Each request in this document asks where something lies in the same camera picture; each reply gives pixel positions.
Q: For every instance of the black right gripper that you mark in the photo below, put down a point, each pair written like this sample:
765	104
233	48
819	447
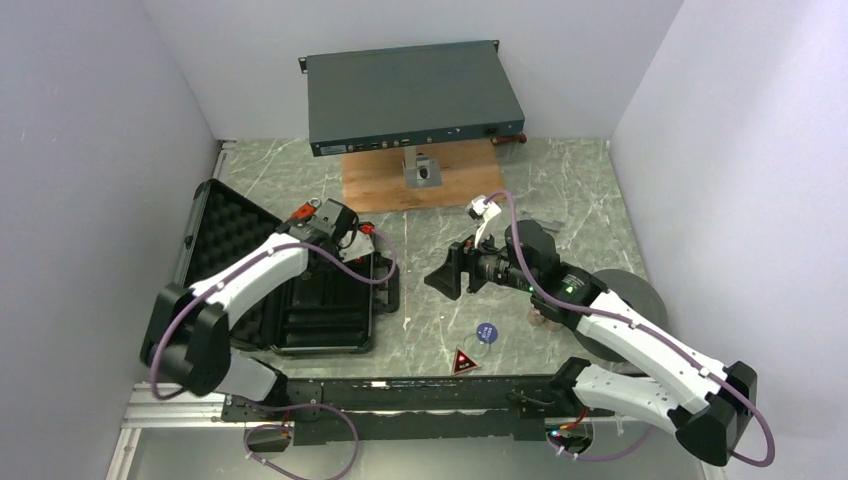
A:
462	257

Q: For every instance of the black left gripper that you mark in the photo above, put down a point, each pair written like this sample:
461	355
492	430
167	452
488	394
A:
338	248

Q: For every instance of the blue small blind button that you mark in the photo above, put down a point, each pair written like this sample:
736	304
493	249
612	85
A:
486	333

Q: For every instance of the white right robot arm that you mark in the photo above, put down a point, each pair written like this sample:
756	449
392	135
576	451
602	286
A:
703	403

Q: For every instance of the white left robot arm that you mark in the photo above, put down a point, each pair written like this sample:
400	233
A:
188	339

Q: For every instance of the black poker set case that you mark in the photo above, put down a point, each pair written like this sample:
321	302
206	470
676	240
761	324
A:
310	283

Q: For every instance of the wooden board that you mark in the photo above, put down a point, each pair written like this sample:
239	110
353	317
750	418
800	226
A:
380	181

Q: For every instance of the black triangular all-in button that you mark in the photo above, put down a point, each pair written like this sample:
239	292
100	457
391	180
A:
463	363

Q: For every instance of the orange poker chip stack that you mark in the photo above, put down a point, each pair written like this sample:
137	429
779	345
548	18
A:
536	319

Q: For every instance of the grey rack server unit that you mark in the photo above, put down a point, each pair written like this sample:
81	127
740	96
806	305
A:
408	96

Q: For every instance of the large grey spool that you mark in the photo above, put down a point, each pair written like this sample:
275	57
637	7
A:
638	294

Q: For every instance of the red handled wrench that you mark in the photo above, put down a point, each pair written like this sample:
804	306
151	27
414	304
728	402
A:
305	211

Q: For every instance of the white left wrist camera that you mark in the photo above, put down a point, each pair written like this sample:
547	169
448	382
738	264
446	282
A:
357	243

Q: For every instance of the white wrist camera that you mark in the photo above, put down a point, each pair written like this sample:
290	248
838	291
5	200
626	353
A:
484	212
357	243

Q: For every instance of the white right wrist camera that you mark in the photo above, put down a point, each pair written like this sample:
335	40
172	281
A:
484	212

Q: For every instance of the metal stand bracket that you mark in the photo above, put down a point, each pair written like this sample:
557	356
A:
420	170

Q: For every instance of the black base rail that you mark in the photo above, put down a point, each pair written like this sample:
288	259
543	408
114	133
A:
520	407

